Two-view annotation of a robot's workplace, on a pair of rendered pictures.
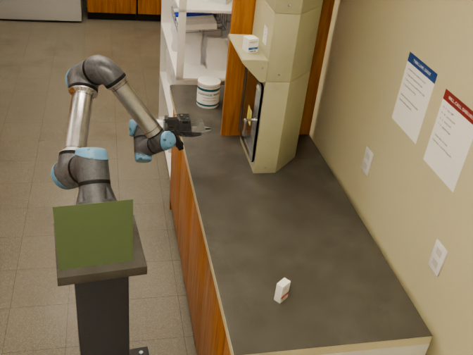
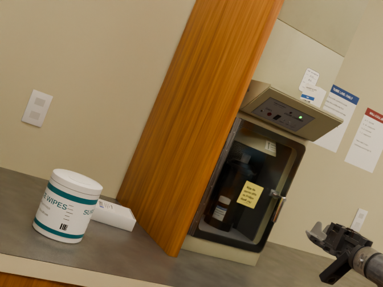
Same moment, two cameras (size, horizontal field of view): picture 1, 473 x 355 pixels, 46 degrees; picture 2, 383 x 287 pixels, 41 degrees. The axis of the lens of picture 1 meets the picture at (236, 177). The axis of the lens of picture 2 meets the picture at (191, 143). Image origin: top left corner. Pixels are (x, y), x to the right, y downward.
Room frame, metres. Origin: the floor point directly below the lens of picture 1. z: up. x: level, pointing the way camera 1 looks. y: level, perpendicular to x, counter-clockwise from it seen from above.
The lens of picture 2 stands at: (3.07, 1.50, 1.36)
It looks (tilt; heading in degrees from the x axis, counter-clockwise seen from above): 4 degrees down; 255
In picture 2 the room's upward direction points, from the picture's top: 22 degrees clockwise
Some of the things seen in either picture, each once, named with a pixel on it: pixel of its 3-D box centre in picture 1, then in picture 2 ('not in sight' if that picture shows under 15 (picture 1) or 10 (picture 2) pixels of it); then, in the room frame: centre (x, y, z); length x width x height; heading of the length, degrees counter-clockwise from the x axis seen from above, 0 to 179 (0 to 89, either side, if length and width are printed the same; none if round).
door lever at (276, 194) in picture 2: (248, 126); (276, 206); (2.31, -0.03, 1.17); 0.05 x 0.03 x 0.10; 105
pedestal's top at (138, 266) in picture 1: (98, 247); not in sight; (1.64, 0.50, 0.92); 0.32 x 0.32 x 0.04; 21
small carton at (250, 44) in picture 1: (250, 44); (312, 96); (2.36, 0.01, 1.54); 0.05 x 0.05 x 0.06; 34
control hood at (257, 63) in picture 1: (246, 57); (291, 114); (2.41, 0.02, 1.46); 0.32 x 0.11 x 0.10; 15
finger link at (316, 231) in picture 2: (200, 124); (316, 230); (2.28, 0.19, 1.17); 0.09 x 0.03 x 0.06; 108
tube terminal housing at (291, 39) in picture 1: (281, 85); (243, 140); (2.46, -0.16, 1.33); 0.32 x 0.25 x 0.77; 15
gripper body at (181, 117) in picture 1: (177, 125); (346, 246); (2.23, 0.29, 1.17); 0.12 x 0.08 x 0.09; 105
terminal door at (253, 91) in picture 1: (250, 111); (249, 188); (2.42, -0.03, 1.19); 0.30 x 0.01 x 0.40; 15
